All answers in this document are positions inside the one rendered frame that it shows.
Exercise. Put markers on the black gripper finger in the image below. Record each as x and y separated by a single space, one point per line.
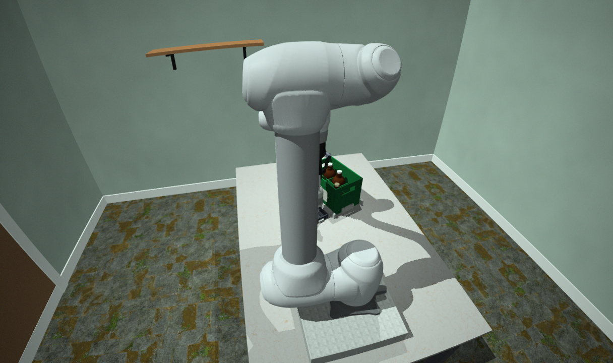
328 156

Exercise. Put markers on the brown bottle with white cap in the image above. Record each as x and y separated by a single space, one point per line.
338 178
330 172

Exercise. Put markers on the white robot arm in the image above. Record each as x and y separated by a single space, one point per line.
294 85

